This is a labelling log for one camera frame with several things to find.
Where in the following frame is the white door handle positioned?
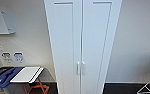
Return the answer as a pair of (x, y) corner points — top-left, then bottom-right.
(77, 61), (82, 76)
(82, 61), (87, 76)

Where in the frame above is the white wardrobe cabinet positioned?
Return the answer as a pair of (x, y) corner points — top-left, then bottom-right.
(43, 0), (123, 94)

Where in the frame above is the white flat board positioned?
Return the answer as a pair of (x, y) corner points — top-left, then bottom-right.
(9, 66), (45, 84)

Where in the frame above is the blue plastic case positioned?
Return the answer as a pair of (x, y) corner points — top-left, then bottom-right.
(0, 67), (24, 92)

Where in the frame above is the orange stool frame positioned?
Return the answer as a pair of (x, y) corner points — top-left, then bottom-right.
(23, 79), (51, 94)

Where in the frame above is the blue labelled wall socket plate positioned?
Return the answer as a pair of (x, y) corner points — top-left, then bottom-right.
(13, 51), (26, 64)

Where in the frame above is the white wall socket plate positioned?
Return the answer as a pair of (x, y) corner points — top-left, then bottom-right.
(0, 51), (13, 63)

